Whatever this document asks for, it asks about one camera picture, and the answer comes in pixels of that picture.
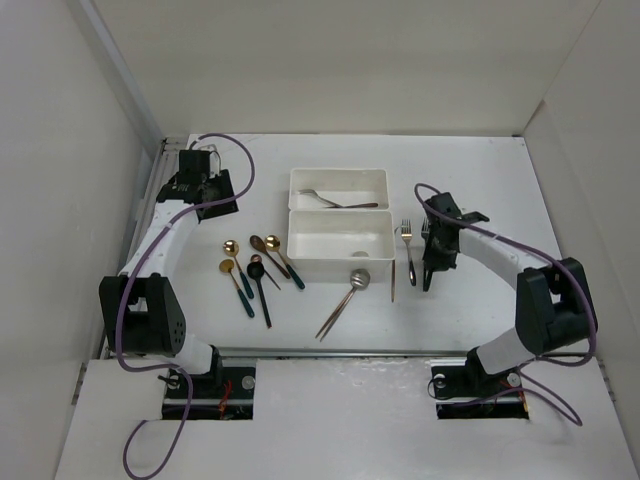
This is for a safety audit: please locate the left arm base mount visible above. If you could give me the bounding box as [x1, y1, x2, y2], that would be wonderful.
[158, 357, 257, 421]

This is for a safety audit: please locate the white plastic bin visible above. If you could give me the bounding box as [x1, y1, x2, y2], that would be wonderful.
[286, 209, 395, 283]
[288, 168, 390, 210]

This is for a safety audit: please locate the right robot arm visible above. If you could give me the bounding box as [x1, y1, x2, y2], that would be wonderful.
[422, 191, 598, 399]

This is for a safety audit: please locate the near white plastic bin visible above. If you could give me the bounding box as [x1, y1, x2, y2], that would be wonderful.
[286, 209, 395, 283]

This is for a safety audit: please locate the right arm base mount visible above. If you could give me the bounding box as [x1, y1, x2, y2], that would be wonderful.
[429, 362, 529, 420]

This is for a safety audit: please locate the far white plastic bin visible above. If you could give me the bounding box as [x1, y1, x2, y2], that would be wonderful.
[288, 168, 390, 210]

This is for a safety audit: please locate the gold spoon green handle left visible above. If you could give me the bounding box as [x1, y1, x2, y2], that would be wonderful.
[223, 240, 254, 299]

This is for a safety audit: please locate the black handled fork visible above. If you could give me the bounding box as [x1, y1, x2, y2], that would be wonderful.
[421, 217, 429, 240]

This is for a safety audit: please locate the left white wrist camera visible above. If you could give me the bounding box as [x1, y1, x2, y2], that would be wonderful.
[201, 144, 221, 177]

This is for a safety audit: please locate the silver spoon copper handle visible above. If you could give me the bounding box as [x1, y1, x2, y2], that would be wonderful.
[315, 269, 371, 341]

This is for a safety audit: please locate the brown wooden fork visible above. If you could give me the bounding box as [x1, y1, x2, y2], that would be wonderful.
[333, 202, 379, 209]

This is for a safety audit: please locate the gold fork green handle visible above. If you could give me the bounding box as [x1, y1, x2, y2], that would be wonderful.
[422, 267, 434, 292]

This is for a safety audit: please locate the gold spoon green handle right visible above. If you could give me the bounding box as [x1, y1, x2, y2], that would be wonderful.
[265, 235, 306, 290]

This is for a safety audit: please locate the small copper spoon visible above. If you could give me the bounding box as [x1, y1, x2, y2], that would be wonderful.
[251, 254, 281, 290]

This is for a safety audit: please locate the small gold spoon green handle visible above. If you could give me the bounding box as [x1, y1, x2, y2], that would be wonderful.
[219, 259, 255, 318]

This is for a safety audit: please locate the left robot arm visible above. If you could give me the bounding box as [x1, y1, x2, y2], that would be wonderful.
[99, 146, 238, 397]

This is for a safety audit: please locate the black measuring spoon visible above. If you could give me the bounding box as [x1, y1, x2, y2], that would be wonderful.
[247, 262, 272, 329]

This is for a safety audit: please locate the long silver fork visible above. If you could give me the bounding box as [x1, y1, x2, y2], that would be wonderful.
[298, 189, 343, 208]

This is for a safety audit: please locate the copper thin utensil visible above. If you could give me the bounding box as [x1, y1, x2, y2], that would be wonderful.
[390, 258, 396, 303]

